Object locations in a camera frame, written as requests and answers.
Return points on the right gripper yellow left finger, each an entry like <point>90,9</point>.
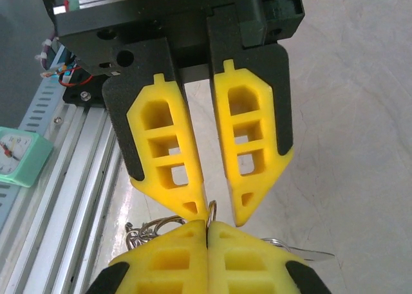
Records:
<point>196,268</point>

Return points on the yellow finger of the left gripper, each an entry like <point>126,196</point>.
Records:
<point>195,178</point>
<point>222,146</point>

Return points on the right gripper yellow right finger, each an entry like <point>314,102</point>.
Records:
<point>215,268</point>

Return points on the mint green alarm clock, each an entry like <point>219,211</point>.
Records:
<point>29,159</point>

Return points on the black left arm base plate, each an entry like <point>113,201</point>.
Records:
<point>72,96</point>

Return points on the aluminium mounting rail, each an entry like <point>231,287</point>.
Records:
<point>64,194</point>

